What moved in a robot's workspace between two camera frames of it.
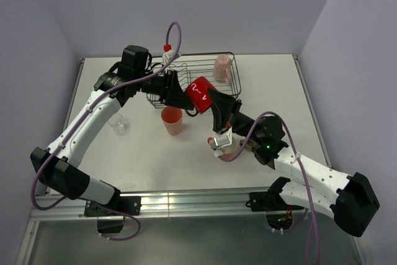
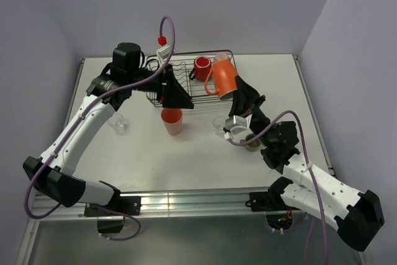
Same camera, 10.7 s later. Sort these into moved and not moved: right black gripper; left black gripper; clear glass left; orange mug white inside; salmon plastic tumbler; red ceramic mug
Moved: red ceramic mug; right black gripper; orange mug white inside
Not moved: left black gripper; salmon plastic tumbler; clear glass left
